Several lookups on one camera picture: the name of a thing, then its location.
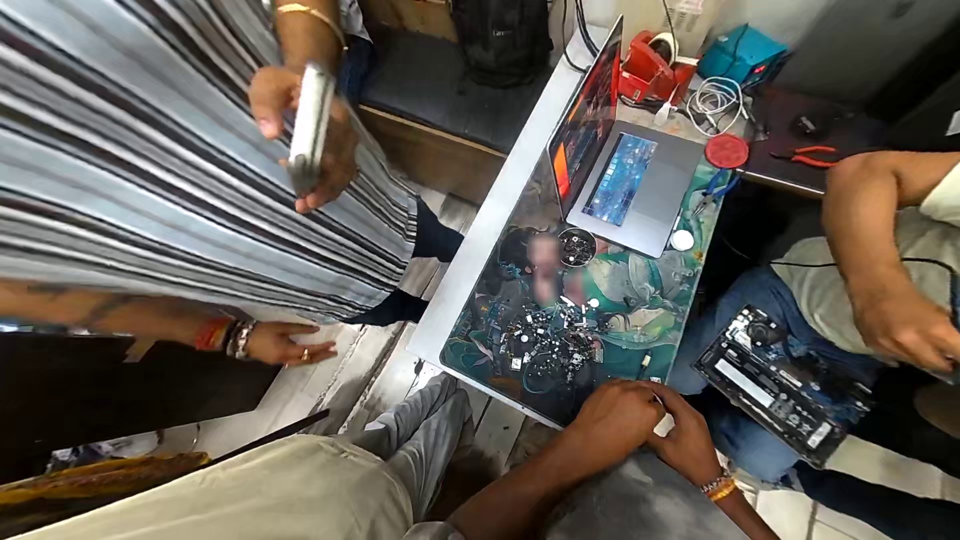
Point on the person's left hand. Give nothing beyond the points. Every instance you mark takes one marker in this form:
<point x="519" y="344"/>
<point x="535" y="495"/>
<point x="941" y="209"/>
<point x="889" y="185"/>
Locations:
<point x="615" y="417"/>

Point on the person's right hand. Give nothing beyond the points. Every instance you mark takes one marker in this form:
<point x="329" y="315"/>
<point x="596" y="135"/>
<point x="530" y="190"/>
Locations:
<point x="694" y="442"/>

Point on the person's right fingers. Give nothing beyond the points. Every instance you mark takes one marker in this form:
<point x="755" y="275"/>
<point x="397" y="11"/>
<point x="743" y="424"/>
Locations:
<point x="676" y="400"/>

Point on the person's right thumb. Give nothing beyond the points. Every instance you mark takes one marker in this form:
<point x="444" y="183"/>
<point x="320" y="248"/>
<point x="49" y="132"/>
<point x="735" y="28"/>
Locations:
<point x="661" y="443"/>

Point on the person's left fingers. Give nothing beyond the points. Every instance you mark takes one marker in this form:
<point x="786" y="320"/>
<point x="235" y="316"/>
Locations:
<point x="640" y="388"/>

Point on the person's right forearm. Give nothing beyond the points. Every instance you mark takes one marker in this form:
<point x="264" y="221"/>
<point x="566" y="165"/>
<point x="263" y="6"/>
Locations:
<point x="741" y="514"/>

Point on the person's left forearm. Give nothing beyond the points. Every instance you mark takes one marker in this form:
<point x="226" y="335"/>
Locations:
<point x="529" y="487"/>

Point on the small black connector piece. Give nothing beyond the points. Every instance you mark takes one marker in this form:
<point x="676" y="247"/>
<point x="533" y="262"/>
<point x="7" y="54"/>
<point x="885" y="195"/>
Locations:
<point x="646" y="363"/>

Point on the dark green patterned mat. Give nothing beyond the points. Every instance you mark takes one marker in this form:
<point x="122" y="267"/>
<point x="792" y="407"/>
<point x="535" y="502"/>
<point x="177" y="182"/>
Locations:
<point x="637" y="330"/>

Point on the pile of small electronic parts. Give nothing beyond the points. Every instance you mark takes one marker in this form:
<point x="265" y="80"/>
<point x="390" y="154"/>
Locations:
<point x="559" y="341"/>

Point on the opened black laptop base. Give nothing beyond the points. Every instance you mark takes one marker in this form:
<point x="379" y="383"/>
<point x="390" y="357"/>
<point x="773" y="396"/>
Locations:
<point x="776" y="386"/>

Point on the round bowl with screws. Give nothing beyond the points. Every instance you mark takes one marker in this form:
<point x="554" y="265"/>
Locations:
<point x="577" y="248"/>

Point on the white round cap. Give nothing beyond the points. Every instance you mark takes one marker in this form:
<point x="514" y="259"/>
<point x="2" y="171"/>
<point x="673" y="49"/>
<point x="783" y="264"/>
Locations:
<point x="682" y="240"/>

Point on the white work table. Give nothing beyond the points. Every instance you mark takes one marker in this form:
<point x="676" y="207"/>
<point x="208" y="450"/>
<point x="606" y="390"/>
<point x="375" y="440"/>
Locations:
<point x="469" y="289"/>

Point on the open silver laptop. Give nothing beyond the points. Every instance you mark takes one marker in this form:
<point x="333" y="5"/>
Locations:
<point x="660" y="172"/>

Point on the person's legs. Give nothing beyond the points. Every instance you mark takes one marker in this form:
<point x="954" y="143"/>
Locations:
<point x="427" y="435"/>

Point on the red round lid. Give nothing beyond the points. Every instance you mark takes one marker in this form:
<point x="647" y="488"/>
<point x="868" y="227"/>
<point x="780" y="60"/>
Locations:
<point x="727" y="151"/>

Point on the white plug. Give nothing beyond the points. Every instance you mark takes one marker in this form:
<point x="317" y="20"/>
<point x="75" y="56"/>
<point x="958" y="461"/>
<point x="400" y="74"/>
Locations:
<point x="663" y="114"/>

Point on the dark side table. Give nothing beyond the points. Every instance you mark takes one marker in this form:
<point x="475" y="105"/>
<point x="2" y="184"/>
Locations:
<point x="802" y="127"/>

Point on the small black part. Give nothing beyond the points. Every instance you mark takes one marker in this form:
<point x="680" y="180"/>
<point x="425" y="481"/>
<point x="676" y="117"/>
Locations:
<point x="808" y="124"/>

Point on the red plastic holder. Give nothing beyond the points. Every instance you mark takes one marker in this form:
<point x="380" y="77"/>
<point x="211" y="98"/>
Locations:
<point x="643" y="71"/>

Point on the white roll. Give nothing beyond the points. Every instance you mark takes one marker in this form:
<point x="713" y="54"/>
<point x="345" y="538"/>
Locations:
<point x="664" y="46"/>

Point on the teal soldering station box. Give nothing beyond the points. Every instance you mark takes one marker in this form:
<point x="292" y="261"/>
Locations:
<point x="738" y="57"/>

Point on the black padded wooden bench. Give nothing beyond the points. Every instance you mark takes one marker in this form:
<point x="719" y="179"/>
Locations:
<point x="442" y="90"/>

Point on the person's body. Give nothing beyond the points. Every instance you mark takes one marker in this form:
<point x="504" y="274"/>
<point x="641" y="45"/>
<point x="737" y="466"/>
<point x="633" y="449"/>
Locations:
<point x="285" y="495"/>

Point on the black backpack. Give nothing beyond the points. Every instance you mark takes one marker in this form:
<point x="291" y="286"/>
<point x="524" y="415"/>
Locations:
<point x="501" y="37"/>

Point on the silver phone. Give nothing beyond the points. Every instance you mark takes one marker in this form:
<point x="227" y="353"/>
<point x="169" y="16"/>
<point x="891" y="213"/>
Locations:
<point x="310" y="131"/>

